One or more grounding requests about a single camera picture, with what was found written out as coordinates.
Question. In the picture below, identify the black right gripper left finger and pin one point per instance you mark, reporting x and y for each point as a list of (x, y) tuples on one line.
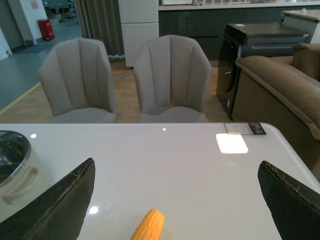
[(58, 213)]

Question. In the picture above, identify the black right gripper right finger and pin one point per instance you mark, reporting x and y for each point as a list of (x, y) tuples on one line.
[(294, 207)]

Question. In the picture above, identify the yellow corn cob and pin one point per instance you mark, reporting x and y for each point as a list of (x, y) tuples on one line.
[(151, 226)]

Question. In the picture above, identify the cream electric cooking pot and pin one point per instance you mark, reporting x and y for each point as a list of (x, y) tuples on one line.
[(22, 175)]

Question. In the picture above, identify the table label sticker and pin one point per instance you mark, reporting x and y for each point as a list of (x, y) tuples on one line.
[(244, 128)]

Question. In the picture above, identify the brown leather sofa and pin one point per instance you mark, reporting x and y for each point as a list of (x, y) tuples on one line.
[(284, 91)]

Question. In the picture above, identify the left beige upholstered chair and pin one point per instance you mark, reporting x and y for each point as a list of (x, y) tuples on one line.
[(77, 80)]

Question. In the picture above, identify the beige upholstered chair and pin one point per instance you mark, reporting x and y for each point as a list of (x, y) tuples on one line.
[(77, 80), (172, 75)]

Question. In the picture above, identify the right beige upholstered chair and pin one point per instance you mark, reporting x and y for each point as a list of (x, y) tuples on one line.
[(172, 75)]

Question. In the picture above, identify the black washing machine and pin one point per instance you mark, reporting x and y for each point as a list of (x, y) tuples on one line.
[(241, 40)]

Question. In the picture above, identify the red fire extinguisher box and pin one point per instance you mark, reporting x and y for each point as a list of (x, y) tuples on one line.
[(46, 29)]

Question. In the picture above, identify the grey curtain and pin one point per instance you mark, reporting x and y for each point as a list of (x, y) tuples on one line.
[(100, 20)]

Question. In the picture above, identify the white refrigerator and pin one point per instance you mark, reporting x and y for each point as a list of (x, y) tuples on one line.
[(139, 21)]

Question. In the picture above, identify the dark kitchen counter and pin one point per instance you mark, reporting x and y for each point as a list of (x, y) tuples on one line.
[(206, 23)]

